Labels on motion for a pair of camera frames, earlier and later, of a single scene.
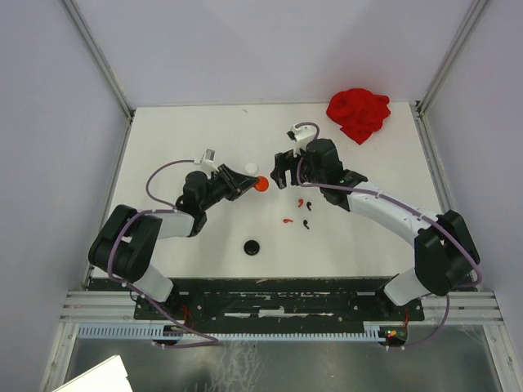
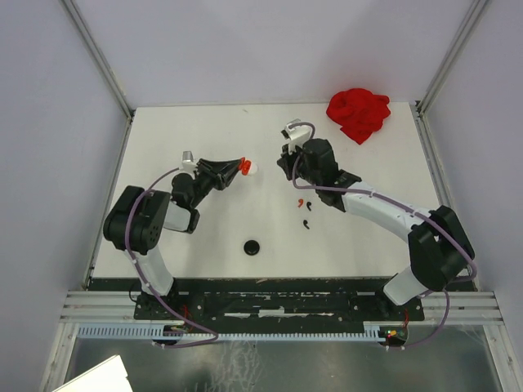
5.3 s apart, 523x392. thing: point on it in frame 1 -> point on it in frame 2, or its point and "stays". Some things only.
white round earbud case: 251,168 stays
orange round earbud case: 262,184 -> 244,166
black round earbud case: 252,247 stays
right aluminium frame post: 452,54 stays
